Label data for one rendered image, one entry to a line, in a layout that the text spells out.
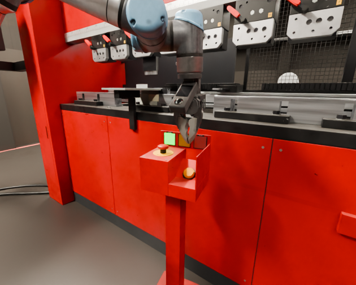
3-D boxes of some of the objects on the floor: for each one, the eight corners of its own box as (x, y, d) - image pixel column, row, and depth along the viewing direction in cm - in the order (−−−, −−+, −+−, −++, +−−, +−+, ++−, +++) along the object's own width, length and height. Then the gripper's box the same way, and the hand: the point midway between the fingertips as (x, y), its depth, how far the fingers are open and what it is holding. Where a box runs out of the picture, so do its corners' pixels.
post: (308, 224, 148) (387, -118, 95) (309, 220, 152) (383, -109, 99) (316, 227, 146) (401, -124, 92) (316, 223, 150) (398, -115, 96)
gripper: (209, 73, 58) (207, 138, 66) (182, 73, 62) (183, 135, 69) (200, 73, 51) (200, 147, 58) (170, 74, 55) (173, 143, 62)
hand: (187, 140), depth 61 cm, fingers closed
